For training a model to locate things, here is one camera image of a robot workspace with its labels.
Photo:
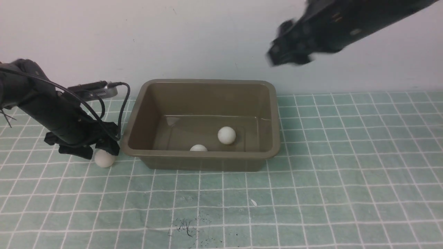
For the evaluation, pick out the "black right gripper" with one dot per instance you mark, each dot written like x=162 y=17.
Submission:
x=289 y=46

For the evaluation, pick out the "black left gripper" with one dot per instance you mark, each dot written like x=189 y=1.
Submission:
x=75 y=136

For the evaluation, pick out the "white ping-pong ball outside bin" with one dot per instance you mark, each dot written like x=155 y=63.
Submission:
x=103 y=159

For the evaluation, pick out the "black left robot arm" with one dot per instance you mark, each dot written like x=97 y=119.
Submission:
x=72 y=116

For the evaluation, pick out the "white ping-pong ball near rim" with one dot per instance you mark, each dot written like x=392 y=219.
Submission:
x=198 y=147

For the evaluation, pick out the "white ping-pong ball in bin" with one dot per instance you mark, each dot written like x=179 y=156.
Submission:
x=226 y=135

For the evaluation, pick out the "brown plastic bin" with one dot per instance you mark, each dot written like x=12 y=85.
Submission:
x=171 y=115

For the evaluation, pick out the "green checkered tablecloth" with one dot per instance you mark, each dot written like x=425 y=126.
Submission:
x=355 y=171

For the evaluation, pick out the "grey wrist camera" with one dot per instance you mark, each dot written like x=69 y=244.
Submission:
x=94 y=91

